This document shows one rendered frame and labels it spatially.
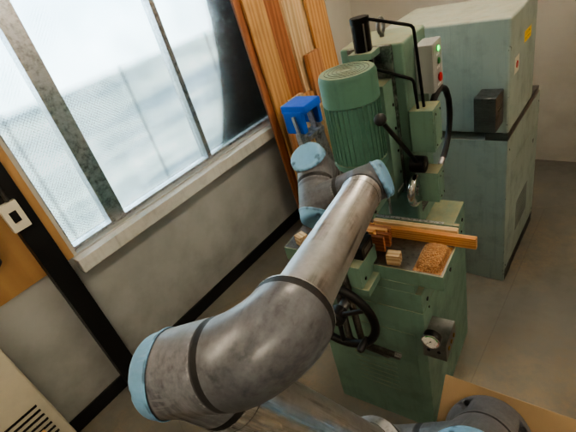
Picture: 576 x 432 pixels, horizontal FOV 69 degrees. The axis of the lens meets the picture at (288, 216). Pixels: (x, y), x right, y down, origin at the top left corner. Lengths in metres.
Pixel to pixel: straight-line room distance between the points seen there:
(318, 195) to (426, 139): 0.62
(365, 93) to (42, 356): 1.94
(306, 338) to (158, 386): 0.19
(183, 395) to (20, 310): 1.83
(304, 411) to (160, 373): 0.25
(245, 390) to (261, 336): 0.06
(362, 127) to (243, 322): 0.91
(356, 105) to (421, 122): 0.31
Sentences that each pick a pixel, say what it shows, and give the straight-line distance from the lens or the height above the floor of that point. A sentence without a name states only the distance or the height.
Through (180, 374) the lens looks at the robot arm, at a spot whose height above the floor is 1.47.
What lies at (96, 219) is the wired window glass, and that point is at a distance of 2.42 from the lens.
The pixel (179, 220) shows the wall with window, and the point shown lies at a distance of 2.61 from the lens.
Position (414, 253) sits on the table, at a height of 0.90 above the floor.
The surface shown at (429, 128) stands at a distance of 1.49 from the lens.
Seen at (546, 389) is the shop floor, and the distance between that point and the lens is 2.26.
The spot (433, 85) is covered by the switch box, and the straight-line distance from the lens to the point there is 1.54.
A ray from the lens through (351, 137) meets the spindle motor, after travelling 1.30.
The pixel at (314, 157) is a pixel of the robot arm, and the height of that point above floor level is 1.40.
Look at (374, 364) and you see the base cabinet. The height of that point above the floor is 0.33.
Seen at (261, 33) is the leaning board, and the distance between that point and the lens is 2.83.
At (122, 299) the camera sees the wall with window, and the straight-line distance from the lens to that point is 2.53.
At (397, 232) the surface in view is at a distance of 1.53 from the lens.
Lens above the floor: 1.84
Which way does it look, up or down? 31 degrees down
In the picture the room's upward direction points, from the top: 17 degrees counter-clockwise
